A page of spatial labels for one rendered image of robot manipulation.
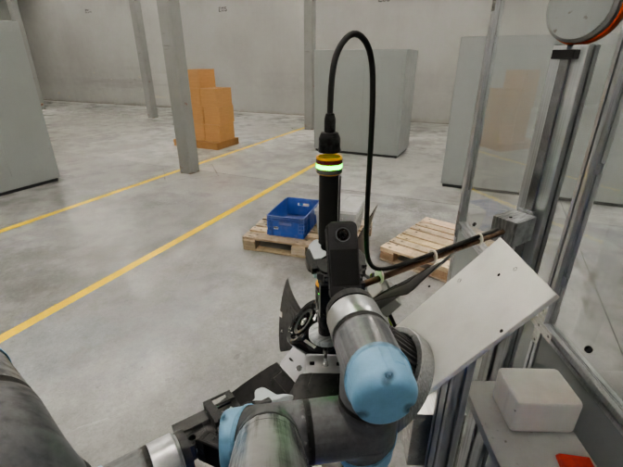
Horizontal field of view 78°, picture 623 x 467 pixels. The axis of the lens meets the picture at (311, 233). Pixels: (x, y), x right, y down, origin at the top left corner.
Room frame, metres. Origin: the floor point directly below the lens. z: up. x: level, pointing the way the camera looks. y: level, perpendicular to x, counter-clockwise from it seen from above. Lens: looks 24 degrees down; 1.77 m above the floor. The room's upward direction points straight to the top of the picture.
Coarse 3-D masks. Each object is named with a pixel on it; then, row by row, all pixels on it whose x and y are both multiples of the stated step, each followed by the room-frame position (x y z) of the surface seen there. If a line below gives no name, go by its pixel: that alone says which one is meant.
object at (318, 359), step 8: (304, 360) 0.64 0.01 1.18; (312, 360) 0.64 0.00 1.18; (320, 360) 0.64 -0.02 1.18; (328, 360) 0.64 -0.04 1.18; (336, 360) 0.64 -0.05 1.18; (304, 368) 0.62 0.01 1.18; (312, 368) 0.62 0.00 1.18; (320, 368) 0.62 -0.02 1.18; (328, 368) 0.62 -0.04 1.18; (336, 368) 0.62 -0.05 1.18
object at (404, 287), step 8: (448, 256) 0.62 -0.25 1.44; (440, 264) 0.67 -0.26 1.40; (424, 272) 0.58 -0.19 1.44; (408, 280) 0.59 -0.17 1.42; (416, 280) 0.55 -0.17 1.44; (392, 288) 0.59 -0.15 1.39; (400, 288) 0.55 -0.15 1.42; (408, 288) 0.53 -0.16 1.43; (376, 296) 0.63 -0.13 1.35; (384, 296) 0.57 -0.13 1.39; (392, 296) 0.54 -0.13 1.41; (384, 304) 0.70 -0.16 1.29
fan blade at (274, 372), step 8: (272, 368) 0.71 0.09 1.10; (280, 368) 0.70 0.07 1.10; (256, 376) 0.72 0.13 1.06; (264, 376) 0.71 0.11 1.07; (272, 376) 0.70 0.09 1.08; (280, 376) 0.69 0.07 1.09; (288, 376) 0.69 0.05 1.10; (248, 384) 0.71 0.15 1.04; (256, 384) 0.70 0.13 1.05; (264, 384) 0.69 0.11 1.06; (272, 384) 0.69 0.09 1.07; (280, 384) 0.68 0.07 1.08; (288, 384) 0.67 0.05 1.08; (232, 392) 0.73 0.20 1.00; (240, 392) 0.71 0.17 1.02; (248, 392) 0.70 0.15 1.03; (280, 392) 0.67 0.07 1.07; (288, 392) 0.66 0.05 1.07; (240, 400) 0.70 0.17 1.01; (248, 400) 0.68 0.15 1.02
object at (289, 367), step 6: (294, 348) 0.73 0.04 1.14; (288, 354) 0.72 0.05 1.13; (294, 354) 0.72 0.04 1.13; (300, 354) 0.71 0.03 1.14; (282, 360) 0.72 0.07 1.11; (288, 360) 0.71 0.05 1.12; (294, 360) 0.71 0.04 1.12; (300, 360) 0.70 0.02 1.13; (282, 366) 0.71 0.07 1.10; (288, 366) 0.70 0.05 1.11; (294, 366) 0.70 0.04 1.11; (288, 372) 0.70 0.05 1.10; (294, 372) 0.69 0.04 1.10; (300, 372) 0.69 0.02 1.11; (294, 378) 0.68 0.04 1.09
